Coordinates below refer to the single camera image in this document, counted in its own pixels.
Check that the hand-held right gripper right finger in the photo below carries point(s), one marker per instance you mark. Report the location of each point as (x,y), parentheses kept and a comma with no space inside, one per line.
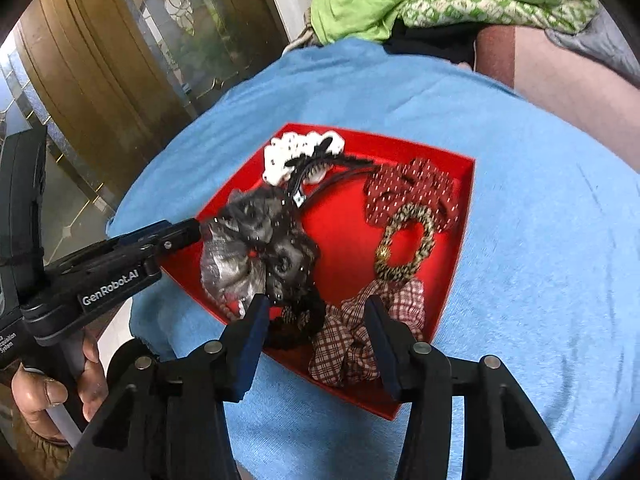
(387,360)

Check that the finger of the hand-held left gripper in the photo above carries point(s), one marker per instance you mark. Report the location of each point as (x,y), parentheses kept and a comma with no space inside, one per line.
(115,290)
(145,235)

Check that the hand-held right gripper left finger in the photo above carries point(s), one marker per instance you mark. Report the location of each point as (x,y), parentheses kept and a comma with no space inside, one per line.
(252,355)

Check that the plaid scrunchie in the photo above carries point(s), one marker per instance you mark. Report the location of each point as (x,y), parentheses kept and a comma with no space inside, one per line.
(345,340)

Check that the black scrunchie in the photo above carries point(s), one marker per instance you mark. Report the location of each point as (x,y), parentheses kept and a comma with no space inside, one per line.
(300,325)

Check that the gold leopard scrunchie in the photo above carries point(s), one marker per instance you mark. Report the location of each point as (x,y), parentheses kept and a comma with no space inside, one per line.
(425,245)

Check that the red box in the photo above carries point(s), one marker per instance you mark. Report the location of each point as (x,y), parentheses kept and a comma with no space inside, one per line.
(330,220)

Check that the black hair claw clip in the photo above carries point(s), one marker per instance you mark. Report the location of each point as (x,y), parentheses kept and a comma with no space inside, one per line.
(305,170)

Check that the red dotted scrunchie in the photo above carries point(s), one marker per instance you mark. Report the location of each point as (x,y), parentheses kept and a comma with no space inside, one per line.
(395,185)

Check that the person's left forearm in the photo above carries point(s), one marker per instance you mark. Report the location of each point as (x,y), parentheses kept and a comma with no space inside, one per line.
(30,457)

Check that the person's left hand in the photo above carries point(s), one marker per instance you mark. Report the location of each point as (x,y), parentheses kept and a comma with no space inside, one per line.
(40,395)

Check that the grey satin scrunchie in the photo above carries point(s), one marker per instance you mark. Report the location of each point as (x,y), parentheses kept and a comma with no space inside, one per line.
(227,307)

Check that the white scrunchie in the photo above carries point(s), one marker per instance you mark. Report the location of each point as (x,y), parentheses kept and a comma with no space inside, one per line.
(280,160)

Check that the wooden door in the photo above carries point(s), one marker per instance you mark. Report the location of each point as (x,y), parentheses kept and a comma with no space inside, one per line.
(100,60)

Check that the green puffer jacket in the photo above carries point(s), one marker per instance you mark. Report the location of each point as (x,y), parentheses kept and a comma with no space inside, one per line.
(360,0)

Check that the black cloth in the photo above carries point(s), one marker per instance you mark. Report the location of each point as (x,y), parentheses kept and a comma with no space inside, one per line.
(430,42)

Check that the pink blanket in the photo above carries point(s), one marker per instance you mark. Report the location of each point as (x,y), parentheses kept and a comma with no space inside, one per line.
(575,90)

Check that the grey quilted pillow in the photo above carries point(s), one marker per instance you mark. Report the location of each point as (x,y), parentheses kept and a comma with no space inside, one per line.
(600,45)

